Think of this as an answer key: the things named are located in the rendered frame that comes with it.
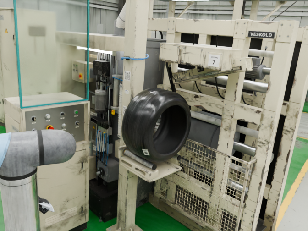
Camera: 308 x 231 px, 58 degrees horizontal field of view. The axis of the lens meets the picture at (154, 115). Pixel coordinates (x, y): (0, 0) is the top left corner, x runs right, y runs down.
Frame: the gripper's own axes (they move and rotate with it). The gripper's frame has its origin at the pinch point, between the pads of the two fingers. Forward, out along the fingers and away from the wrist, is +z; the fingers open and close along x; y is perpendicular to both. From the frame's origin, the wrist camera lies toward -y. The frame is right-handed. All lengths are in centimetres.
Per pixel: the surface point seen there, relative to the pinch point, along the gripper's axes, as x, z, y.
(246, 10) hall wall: 585, -579, -681
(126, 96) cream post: 66, -82, -62
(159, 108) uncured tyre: 77, -40, -52
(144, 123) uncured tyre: 63, -39, -49
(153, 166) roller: 44, -27, -77
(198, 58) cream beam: 123, -51, -55
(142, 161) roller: 40, -37, -78
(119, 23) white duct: 110, -150, -54
